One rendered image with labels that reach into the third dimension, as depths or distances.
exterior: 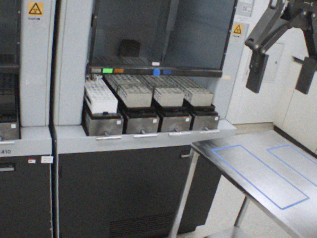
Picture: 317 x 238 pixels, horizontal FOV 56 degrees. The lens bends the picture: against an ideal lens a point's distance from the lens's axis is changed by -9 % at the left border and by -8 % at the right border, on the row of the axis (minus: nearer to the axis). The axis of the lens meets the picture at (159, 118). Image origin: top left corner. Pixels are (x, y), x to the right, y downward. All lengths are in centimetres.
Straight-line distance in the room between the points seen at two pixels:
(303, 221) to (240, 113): 244
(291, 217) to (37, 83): 96
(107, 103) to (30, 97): 30
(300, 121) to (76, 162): 256
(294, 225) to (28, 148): 93
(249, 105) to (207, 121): 191
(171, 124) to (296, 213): 66
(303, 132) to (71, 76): 262
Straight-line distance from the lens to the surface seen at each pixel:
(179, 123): 137
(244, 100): 325
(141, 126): 130
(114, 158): 134
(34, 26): 117
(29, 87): 123
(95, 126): 124
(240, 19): 148
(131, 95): 131
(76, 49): 120
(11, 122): 118
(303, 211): 99
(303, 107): 338
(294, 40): 345
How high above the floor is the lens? 134
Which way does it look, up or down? 24 degrees down
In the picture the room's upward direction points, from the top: 11 degrees clockwise
